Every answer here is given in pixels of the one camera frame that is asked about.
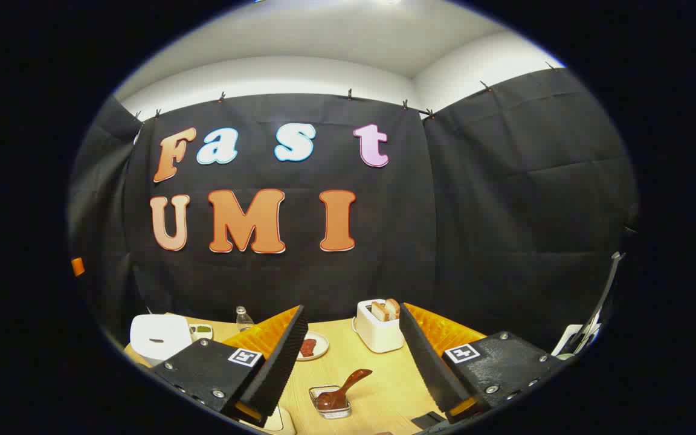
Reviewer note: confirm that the white toaster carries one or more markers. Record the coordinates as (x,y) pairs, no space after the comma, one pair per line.
(378,335)

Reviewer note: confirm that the white rice cooker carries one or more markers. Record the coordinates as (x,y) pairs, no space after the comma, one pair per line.
(157,338)

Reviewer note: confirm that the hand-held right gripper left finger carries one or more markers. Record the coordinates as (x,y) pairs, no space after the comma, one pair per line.
(281,362)

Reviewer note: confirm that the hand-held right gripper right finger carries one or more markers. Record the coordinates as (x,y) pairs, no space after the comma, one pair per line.
(426,362)

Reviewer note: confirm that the white round plate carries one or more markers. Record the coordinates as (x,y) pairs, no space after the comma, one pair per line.
(321,350)

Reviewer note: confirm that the black flat object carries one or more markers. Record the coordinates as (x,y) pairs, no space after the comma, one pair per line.
(428,420)

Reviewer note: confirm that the brown wooden spoon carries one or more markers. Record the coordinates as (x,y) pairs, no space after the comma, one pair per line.
(342,393)

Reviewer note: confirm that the clear plastic water bottle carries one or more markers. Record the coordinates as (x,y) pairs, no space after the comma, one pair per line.
(243,320)

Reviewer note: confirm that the red meat piece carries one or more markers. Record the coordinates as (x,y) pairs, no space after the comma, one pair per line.
(307,347)

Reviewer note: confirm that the small white sauce dish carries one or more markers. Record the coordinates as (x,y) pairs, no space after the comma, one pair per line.
(200,331)

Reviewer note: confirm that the toasted bread slice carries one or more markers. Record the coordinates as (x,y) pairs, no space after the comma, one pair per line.
(378,310)
(393,307)

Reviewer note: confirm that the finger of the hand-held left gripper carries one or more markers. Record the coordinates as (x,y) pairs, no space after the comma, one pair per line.
(77,266)

